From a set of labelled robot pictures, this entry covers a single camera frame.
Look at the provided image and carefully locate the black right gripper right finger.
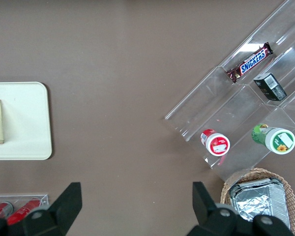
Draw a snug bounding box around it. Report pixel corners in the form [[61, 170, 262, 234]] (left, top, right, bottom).
[[186, 181, 295, 236]]

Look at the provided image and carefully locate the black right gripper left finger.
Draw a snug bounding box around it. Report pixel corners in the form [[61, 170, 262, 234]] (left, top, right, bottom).
[[0, 181, 83, 236]]

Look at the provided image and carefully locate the light wicker basket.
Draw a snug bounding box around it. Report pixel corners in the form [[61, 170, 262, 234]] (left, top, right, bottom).
[[220, 168, 295, 234]]

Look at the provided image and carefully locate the cream plastic tray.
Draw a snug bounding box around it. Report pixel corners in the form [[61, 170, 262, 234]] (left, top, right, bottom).
[[0, 82, 53, 161]]

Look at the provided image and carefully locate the red cola bottle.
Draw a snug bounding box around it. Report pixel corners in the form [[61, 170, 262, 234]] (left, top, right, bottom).
[[0, 201, 14, 219], [6, 198, 44, 226]]

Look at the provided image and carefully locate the clear acrylic bottle rack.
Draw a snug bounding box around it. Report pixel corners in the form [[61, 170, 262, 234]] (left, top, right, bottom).
[[0, 193, 49, 219]]

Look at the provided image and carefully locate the silver foil container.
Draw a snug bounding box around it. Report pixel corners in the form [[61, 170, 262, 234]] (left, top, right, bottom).
[[228, 177, 291, 231]]

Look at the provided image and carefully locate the red yogurt cup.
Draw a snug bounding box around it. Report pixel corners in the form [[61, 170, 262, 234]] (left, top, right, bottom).
[[200, 129, 231, 156]]

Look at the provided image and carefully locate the green yogurt cup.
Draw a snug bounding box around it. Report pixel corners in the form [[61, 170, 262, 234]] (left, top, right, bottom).
[[251, 123, 295, 155]]

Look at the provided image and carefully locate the clear acrylic stepped stand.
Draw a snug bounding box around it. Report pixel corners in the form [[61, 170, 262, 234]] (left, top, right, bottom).
[[164, 0, 295, 181]]

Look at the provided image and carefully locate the small black box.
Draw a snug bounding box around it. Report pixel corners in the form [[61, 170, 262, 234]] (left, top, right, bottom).
[[253, 72, 288, 101]]

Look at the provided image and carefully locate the snickers chocolate bar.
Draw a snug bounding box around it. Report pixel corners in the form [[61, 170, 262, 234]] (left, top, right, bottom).
[[226, 41, 274, 83]]

